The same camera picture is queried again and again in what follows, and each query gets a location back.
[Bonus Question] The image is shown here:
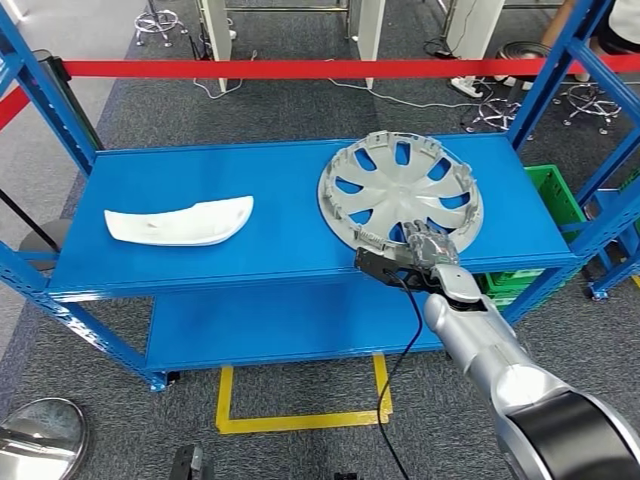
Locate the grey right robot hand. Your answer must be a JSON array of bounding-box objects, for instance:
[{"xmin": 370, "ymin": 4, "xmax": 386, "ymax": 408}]
[{"xmin": 402, "ymin": 220, "xmax": 460, "ymax": 272}]

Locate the grey plastic wheel hubcap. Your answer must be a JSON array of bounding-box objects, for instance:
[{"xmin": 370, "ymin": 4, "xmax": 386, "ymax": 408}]
[{"xmin": 317, "ymin": 130, "xmax": 485, "ymax": 256}]

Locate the white curved plastic part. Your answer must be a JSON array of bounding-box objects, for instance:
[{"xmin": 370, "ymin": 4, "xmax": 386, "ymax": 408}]
[{"xmin": 103, "ymin": 195, "xmax": 255, "ymax": 248}]

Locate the chrome chair base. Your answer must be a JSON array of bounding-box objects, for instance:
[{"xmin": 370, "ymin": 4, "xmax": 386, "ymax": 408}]
[
  {"xmin": 460, "ymin": 97, "xmax": 522, "ymax": 135},
  {"xmin": 551, "ymin": 82, "xmax": 624, "ymax": 138},
  {"xmin": 133, "ymin": 0, "xmax": 189, "ymax": 49}
]

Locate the white power strip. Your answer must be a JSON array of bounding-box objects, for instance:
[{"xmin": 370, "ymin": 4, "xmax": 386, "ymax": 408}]
[{"xmin": 450, "ymin": 75, "xmax": 485, "ymax": 101}]

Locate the green plastic crate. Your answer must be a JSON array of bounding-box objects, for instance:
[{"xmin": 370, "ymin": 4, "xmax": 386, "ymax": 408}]
[
  {"xmin": 473, "ymin": 163, "xmax": 589, "ymax": 314},
  {"xmin": 619, "ymin": 166, "xmax": 640, "ymax": 197}
]

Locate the black stool seat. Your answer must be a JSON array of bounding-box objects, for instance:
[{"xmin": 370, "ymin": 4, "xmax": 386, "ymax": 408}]
[{"xmin": 494, "ymin": 40, "xmax": 552, "ymax": 86}]

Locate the yellow floor tape square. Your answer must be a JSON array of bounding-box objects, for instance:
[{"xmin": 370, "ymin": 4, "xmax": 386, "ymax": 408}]
[{"xmin": 214, "ymin": 352, "xmax": 393, "ymax": 437}]

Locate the red barrier belt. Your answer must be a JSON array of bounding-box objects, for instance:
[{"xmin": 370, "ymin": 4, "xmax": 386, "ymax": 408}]
[
  {"xmin": 62, "ymin": 52, "xmax": 640, "ymax": 81},
  {"xmin": 0, "ymin": 84, "xmax": 32, "ymax": 133}
]

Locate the person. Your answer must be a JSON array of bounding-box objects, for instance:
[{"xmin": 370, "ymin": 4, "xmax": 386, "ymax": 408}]
[{"xmin": 541, "ymin": 0, "xmax": 640, "ymax": 84}]

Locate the black robot foot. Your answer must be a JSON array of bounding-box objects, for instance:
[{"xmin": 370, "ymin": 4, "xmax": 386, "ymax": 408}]
[{"xmin": 168, "ymin": 443, "xmax": 217, "ymax": 480}]

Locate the thin black stanchion grey base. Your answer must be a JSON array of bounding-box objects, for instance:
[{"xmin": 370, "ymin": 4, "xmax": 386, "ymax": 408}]
[{"xmin": 0, "ymin": 188, "xmax": 75, "ymax": 274}]

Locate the chrome stanchion with round base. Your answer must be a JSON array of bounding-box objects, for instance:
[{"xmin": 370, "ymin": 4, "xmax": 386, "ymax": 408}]
[{"xmin": 0, "ymin": 397, "xmax": 91, "ymax": 480}]

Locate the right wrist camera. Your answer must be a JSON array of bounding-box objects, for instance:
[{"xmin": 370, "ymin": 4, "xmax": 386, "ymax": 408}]
[{"xmin": 353, "ymin": 245, "xmax": 442, "ymax": 294}]

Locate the white floor cable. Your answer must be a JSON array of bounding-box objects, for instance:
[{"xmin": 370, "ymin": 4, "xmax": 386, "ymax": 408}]
[
  {"xmin": 326, "ymin": 58, "xmax": 469, "ymax": 111},
  {"xmin": 192, "ymin": 49, "xmax": 260, "ymax": 102}
]

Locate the black cable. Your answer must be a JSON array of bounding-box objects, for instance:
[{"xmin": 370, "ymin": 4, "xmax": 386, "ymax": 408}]
[{"xmin": 376, "ymin": 270, "xmax": 425, "ymax": 480}]

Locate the black belt stanchion post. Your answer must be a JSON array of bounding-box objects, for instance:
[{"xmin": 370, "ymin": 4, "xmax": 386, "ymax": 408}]
[{"xmin": 30, "ymin": 49, "xmax": 107, "ymax": 154}]

